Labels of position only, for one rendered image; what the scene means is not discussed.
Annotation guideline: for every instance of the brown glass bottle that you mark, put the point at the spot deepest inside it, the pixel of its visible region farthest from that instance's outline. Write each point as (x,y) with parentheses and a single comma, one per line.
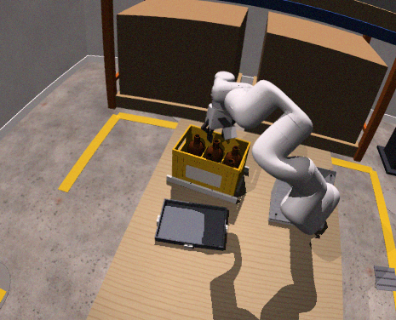
(216,151)
(235,156)
(230,162)

